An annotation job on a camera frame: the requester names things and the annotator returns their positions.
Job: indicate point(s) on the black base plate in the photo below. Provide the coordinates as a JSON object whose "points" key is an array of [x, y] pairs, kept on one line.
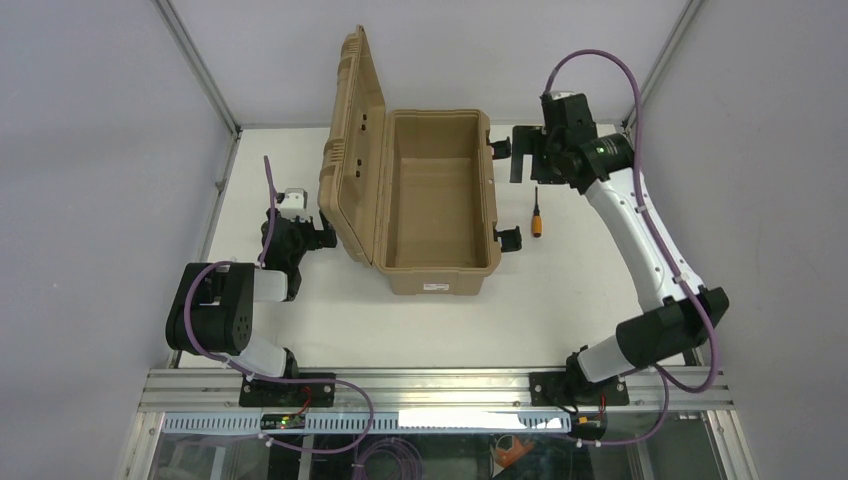
{"points": [[564, 389], [318, 390]]}

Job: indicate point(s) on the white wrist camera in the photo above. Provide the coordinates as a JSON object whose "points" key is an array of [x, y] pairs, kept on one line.
{"points": [[292, 202], [561, 94]]}

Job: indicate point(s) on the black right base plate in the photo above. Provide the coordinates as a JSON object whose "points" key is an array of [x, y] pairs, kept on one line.
{"points": [[564, 389]]}

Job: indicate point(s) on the tan plastic tool box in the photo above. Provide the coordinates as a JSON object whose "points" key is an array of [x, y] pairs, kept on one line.
{"points": [[409, 192]]}

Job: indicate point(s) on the aluminium front rail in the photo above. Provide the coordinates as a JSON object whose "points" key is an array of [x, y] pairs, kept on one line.
{"points": [[217, 390]]}

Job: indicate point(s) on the black upper box latch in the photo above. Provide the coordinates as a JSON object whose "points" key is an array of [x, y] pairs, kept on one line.
{"points": [[500, 149]]}

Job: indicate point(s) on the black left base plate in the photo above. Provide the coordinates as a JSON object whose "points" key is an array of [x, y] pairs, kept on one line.
{"points": [[318, 390]]}

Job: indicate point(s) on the white slotted cable duct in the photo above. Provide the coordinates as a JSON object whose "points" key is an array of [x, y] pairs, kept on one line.
{"points": [[407, 421]]}

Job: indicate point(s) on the black box latch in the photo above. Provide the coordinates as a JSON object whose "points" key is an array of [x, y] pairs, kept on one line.
{"points": [[500, 149], [509, 240]]}

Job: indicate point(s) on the orange object below table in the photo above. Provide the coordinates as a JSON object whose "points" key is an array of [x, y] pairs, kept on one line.
{"points": [[508, 449]]}

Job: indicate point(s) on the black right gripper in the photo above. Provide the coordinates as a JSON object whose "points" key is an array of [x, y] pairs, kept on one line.
{"points": [[521, 153]]}

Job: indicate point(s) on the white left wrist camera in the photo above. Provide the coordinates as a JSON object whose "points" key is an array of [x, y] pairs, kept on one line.
{"points": [[292, 202]]}

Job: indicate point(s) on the orange black screwdriver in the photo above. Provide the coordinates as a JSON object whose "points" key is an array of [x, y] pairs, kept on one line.
{"points": [[536, 220]]}

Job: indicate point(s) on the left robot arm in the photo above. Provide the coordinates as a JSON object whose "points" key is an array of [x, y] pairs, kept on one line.
{"points": [[212, 311]]}

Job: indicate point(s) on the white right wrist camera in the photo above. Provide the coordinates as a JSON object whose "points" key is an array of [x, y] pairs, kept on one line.
{"points": [[561, 94]]}

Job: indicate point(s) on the black lower box latch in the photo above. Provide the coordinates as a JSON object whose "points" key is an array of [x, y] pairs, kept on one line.
{"points": [[509, 240]]}

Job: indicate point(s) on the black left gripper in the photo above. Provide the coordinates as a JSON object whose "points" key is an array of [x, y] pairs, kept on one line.
{"points": [[314, 232]]}

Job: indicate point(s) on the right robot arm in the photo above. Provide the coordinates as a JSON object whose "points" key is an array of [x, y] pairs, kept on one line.
{"points": [[679, 312]]}

